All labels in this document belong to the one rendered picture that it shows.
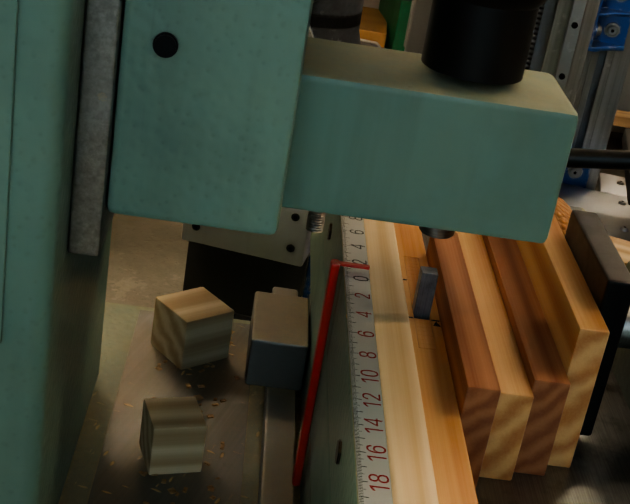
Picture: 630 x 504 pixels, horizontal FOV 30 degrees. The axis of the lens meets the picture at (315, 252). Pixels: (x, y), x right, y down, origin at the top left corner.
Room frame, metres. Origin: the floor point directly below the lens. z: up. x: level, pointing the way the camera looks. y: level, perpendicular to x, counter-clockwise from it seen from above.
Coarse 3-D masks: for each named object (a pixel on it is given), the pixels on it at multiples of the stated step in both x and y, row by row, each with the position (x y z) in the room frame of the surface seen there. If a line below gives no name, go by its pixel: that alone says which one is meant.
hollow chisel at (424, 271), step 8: (424, 272) 0.57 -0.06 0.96; (432, 272) 0.57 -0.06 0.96; (424, 280) 0.57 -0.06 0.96; (432, 280) 0.57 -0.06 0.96; (416, 288) 0.57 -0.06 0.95; (424, 288) 0.57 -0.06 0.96; (432, 288) 0.57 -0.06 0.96; (416, 296) 0.57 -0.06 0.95; (424, 296) 0.57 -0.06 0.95; (432, 296) 0.57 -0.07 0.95; (416, 304) 0.57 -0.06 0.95; (424, 304) 0.57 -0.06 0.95; (416, 312) 0.57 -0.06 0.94; (424, 312) 0.57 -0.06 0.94
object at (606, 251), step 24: (576, 216) 0.61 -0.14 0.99; (576, 240) 0.60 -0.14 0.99; (600, 240) 0.58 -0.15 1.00; (600, 264) 0.55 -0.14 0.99; (624, 264) 0.55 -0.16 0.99; (600, 288) 0.54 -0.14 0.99; (624, 288) 0.53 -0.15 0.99; (600, 312) 0.53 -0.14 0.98; (624, 312) 0.53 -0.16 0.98; (624, 336) 0.56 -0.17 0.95; (600, 384) 0.53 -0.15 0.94
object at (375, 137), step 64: (320, 64) 0.56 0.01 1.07; (384, 64) 0.57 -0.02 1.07; (320, 128) 0.54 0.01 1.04; (384, 128) 0.54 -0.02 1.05; (448, 128) 0.54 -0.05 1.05; (512, 128) 0.54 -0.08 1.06; (320, 192) 0.54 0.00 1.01; (384, 192) 0.54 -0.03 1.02; (448, 192) 0.54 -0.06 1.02; (512, 192) 0.54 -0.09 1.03
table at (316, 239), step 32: (320, 256) 0.73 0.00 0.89; (320, 288) 0.69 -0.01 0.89; (320, 384) 0.58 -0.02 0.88; (608, 384) 0.60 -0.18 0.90; (320, 416) 0.55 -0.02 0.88; (608, 416) 0.56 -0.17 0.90; (320, 448) 0.52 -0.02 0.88; (576, 448) 0.53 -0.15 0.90; (608, 448) 0.53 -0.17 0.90; (320, 480) 0.50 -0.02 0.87; (480, 480) 0.48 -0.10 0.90; (512, 480) 0.49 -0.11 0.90; (544, 480) 0.49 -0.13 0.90; (576, 480) 0.50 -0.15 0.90; (608, 480) 0.50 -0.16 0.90
